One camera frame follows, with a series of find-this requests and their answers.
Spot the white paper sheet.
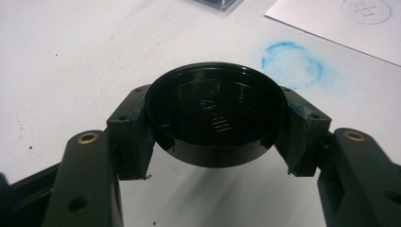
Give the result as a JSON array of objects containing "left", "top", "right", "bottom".
[{"left": 264, "top": 0, "right": 401, "bottom": 67}]

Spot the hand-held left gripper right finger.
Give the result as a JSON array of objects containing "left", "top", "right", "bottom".
[{"left": 273, "top": 86, "right": 333, "bottom": 178}]

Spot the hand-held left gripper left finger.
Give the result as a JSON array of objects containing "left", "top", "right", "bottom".
[{"left": 106, "top": 84, "right": 157, "bottom": 182}]

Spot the blue ink pad clear case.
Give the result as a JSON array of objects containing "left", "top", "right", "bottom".
[{"left": 192, "top": 0, "right": 245, "bottom": 13}]

